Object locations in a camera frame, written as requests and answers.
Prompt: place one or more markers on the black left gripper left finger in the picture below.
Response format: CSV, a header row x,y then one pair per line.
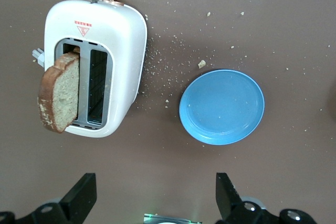
x,y
76,203

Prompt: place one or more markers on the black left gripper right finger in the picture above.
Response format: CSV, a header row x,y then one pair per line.
x,y
228,203

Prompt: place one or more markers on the brown bread slice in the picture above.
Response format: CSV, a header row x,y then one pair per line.
x,y
63,93

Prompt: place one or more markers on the blue plate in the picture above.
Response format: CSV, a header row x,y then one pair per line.
x,y
221,107

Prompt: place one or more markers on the large bread crumb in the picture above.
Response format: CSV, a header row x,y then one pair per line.
x,y
201,64

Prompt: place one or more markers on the white toaster power plug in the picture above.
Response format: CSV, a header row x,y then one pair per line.
x,y
39,56

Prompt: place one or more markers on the white two-slot toaster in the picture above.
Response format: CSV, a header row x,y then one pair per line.
x,y
123,51

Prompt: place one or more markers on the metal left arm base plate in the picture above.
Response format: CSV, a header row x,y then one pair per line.
x,y
173,219

